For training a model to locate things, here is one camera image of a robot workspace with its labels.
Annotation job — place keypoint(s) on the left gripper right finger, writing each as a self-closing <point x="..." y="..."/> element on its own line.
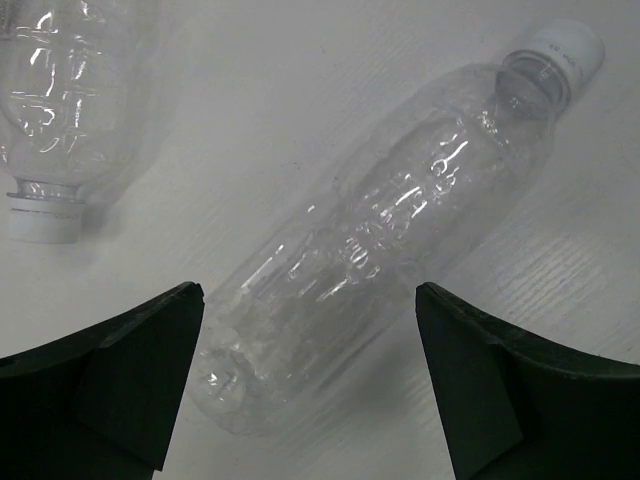
<point x="514" y="405"/>

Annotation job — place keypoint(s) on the blue label water bottle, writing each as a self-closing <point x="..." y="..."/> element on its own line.
<point x="68" y="70"/>

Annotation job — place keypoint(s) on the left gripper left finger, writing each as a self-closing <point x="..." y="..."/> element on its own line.
<point x="101" y="403"/>

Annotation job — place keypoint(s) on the clear crushed bottle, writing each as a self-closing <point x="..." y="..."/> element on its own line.
<point x="431" y="180"/>

